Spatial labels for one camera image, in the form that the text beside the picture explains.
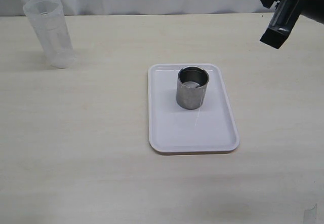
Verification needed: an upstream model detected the white rectangular tray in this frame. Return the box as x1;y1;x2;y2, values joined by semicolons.
148;63;240;154

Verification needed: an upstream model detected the stainless steel cup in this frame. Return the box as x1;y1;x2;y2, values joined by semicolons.
176;66;209;110

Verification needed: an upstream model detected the translucent plastic measuring cup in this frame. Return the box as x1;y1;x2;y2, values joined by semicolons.
23;0;75;69

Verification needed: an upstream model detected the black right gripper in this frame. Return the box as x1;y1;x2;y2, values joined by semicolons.
260;0;323;49

